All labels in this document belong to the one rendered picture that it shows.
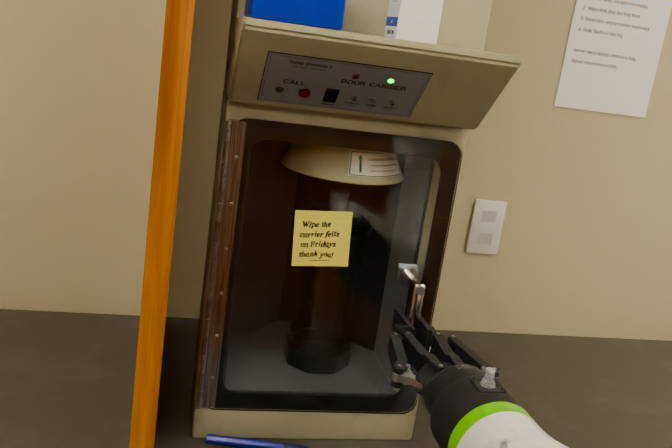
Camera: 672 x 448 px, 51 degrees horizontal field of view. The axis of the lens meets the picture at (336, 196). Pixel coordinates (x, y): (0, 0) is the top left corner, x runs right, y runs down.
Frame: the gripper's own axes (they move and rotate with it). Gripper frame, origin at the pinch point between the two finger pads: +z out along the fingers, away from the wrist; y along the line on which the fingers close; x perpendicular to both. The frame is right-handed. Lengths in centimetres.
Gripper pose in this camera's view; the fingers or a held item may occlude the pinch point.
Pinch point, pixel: (411, 328)
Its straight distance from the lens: 95.9
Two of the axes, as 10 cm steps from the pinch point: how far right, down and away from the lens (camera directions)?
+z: -2.0, -2.5, 9.5
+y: -9.7, -0.9, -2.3
